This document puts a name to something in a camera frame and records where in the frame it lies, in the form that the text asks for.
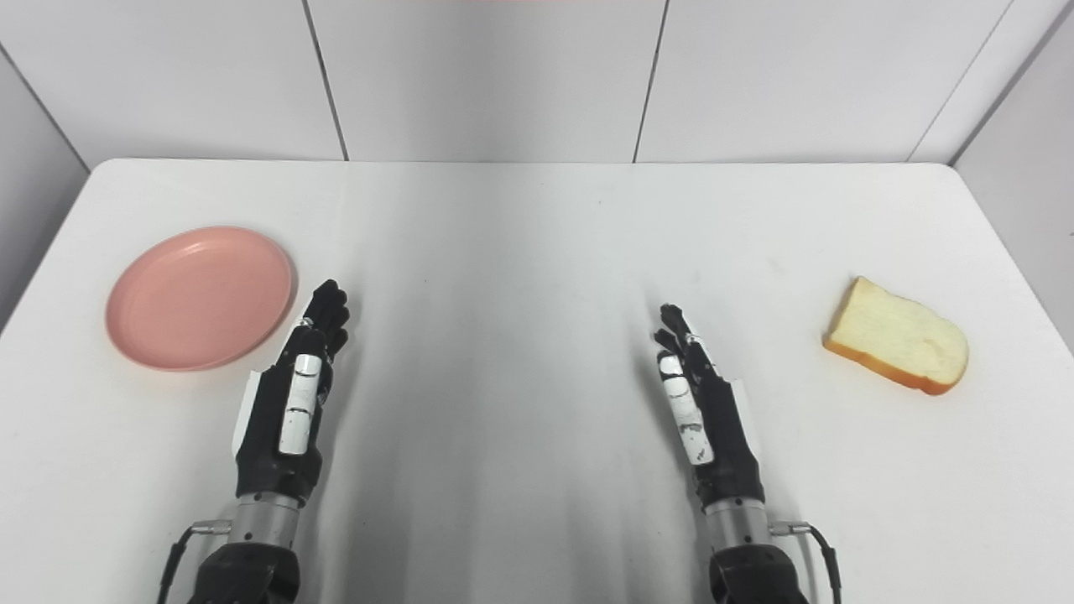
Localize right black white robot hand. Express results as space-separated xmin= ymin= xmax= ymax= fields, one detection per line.
xmin=654 ymin=304 xmax=766 ymax=513

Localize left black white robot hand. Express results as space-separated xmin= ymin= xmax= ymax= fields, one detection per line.
xmin=232 ymin=279 xmax=351 ymax=509

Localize pink round plate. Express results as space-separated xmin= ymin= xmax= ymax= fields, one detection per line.
xmin=105 ymin=226 xmax=297 ymax=372

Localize slice of bread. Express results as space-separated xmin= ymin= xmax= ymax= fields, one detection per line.
xmin=822 ymin=276 xmax=970 ymax=397

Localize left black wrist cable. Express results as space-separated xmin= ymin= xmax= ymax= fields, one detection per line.
xmin=157 ymin=520 xmax=232 ymax=604

